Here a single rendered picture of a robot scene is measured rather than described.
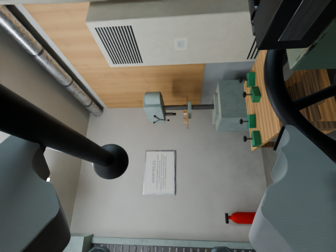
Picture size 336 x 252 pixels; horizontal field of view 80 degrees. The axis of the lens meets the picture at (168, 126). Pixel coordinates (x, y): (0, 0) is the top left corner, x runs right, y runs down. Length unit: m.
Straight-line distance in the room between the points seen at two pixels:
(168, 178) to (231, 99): 1.41
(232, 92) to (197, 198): 1.50
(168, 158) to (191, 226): 0.96
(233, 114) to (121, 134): 1.81
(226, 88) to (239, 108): 0.28
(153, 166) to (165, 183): 0.31
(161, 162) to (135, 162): 0.40
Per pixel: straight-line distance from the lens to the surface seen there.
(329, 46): 0.26
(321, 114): 1.70
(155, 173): 3.02
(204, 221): 2.99
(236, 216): 2.89
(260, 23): 0.23
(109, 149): 0.20
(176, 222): 2.99
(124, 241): 3.06
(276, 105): 0.34
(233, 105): 2.34
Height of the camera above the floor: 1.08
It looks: 5 degrees up
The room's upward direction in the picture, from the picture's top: 91 degrees counter-clockwise
